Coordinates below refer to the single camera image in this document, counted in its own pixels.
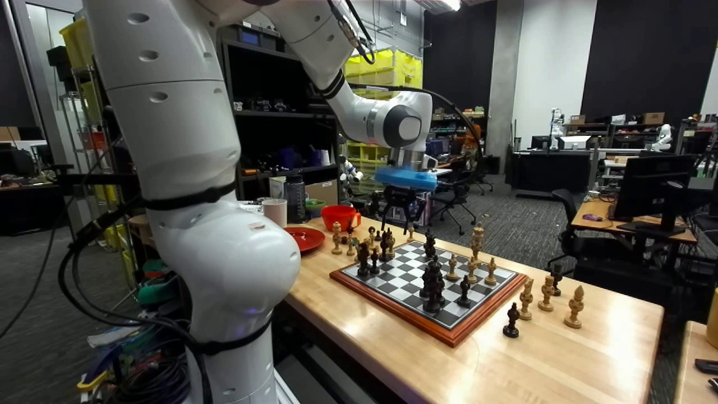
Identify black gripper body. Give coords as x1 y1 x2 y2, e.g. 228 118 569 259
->
381 189 432 225

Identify cluttered small desk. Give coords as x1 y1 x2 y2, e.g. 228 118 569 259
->
384 164 459 229

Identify blue storage bins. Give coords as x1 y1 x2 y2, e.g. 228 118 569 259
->
222 20 289 54

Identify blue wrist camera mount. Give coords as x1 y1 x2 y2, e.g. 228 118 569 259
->
372 164 442 195

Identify chessboard with orange frame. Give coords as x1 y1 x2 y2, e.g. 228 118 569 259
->
328 239 526 348

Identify black shelving unit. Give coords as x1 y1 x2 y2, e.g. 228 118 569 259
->
217 20 343 204

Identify colourful cable bundle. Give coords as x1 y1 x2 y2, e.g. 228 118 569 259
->
74 320 197 404

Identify black computer monitor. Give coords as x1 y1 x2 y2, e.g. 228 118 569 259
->
613 153 698 225

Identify black wall curtain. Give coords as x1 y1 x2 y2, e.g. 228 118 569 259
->
582 0 712 125

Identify tall tan chess piece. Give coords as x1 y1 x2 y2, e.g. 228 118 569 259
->
469 219 487 264

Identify yellow storage rack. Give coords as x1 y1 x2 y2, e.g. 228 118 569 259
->
59 16 141 289

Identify green object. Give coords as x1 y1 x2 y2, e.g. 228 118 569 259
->
135 258 178 309

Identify white lab device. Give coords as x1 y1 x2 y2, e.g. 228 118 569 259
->
650 121 675 154

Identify white cup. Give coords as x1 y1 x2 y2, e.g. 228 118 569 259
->
261 195 292 229

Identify black cabinet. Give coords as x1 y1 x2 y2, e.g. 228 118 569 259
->
507 143 593 198

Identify black office chair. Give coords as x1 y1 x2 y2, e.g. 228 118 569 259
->
434 159 486 237
549 186 624 301

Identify red cup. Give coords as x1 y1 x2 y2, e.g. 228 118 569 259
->
321 204 363 236

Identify white container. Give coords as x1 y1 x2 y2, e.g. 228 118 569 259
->
267 172 289 201

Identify wooden desk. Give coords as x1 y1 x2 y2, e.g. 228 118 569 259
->
571 195 701 249

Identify cluttered lab bench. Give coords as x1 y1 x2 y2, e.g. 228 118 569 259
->
591 109 718 164

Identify black bottle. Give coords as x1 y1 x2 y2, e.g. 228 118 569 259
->
284 170 311 225

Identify yellow bin rack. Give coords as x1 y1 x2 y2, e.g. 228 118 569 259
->
341 47 427 198

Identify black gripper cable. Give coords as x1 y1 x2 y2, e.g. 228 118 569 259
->
326 0 378 66

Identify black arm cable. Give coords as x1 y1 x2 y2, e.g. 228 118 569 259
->
59 182 238 404

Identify dark workbench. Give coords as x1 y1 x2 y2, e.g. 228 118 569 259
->
0 125 76 237

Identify red plate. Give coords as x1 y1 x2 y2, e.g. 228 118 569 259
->
285 225 328 258

